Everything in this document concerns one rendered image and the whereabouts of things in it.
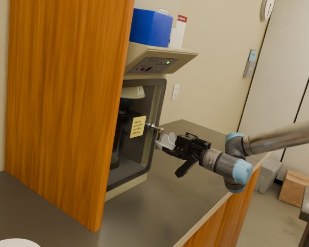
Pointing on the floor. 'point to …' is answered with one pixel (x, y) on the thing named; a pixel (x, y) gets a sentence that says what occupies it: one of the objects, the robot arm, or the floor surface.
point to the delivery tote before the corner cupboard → (267, 174)
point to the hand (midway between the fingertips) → (159, 143)
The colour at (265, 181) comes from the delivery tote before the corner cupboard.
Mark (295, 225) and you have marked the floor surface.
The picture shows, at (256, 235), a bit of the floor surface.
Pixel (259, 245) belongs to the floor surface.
